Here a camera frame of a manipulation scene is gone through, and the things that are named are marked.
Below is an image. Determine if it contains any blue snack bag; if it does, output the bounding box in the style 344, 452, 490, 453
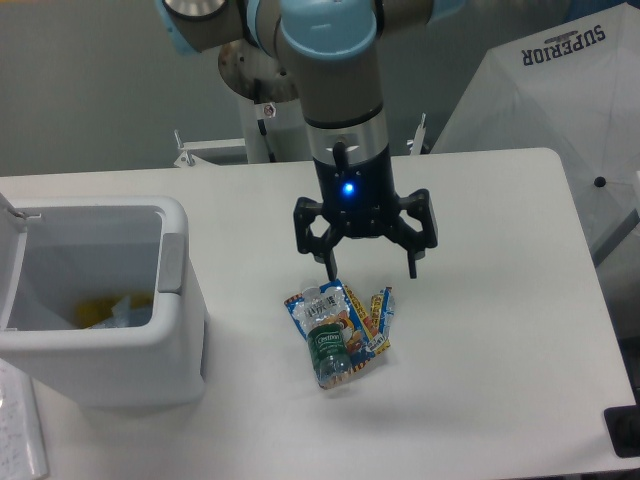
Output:
284, 280, 374, 387

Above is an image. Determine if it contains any yellow trash inside can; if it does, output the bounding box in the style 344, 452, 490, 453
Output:
71, 292, 154, 329

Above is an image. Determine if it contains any white Superior umbrella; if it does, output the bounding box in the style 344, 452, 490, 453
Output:
433, 3, 639, 262

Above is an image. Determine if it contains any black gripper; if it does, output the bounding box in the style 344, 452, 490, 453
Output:
293, 148, 438, 280

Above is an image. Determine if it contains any white plastic trash can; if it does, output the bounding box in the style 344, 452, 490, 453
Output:
1, 196, 207, 408

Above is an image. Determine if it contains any paper sheet in plastic sleeve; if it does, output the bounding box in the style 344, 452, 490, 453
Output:
1, 360, 49, 479

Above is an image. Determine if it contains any yellow orange snack wrapper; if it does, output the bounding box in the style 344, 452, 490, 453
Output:
343, 285, 395, 364

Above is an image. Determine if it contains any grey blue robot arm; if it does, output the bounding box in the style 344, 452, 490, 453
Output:
156, 1, 461, 279

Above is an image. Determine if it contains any crushed green label plastic bottle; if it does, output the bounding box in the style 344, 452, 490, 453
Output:
301, 286, 352, 390

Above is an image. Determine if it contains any black device at table edge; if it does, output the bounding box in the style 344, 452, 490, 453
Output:
604, 405, 639, 458

